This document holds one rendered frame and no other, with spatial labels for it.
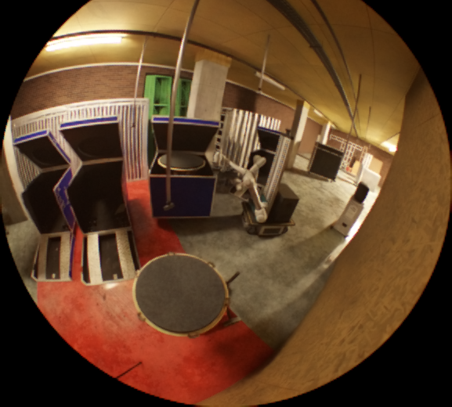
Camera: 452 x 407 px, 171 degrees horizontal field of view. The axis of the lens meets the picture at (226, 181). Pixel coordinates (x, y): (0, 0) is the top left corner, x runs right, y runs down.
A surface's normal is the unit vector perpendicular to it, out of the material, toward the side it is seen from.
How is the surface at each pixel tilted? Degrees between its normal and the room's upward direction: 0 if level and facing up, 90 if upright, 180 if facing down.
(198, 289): 0
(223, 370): 0
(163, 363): 0
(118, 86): 90
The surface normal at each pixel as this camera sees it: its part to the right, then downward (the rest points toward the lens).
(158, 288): 0.17, -0.88
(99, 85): 0.61, 0.44
